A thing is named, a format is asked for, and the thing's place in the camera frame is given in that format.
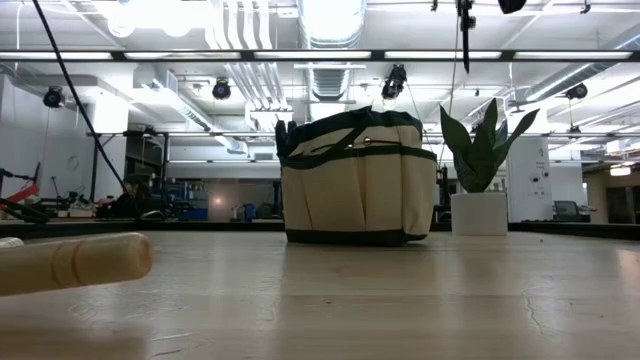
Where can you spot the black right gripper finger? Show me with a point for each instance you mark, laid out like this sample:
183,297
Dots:
466,40

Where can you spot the green snake plant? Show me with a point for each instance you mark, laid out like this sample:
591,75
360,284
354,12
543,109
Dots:
477,160

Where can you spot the white plant pot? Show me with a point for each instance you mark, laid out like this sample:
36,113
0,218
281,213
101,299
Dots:
479,215

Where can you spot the dark office chair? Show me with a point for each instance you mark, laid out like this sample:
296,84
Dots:
567,210

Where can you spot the silver ventilation duct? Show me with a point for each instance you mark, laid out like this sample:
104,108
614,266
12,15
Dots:
332,25

